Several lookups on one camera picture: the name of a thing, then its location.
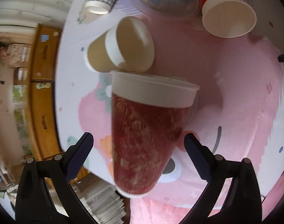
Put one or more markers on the white floral curtain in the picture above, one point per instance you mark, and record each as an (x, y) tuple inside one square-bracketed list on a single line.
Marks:
[(29, 13)]

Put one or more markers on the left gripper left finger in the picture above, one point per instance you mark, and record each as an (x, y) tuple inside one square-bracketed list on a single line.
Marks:
[(45, 194)]

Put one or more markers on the tall red paper cup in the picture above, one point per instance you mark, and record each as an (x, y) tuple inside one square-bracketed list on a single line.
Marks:
[(148, 115)]

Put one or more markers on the wooden desk with drawers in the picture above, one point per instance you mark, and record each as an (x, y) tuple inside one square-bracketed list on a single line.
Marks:
[(34, 96)]

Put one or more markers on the pink fluffy blanket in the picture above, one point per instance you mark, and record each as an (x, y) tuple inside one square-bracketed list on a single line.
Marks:
[(149, 211)]

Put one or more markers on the brown paper cup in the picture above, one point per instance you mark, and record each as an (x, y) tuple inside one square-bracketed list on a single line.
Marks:
[(128, 46)]

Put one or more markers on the small red paper cup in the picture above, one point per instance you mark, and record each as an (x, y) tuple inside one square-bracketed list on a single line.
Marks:
[(228, 18)]

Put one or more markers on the cardboard box on desk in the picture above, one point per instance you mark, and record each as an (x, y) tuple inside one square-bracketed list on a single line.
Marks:
[(18, 55)]

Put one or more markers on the cartoon monster tablecloth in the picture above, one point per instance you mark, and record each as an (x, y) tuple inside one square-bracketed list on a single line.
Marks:
[(239, 108)]

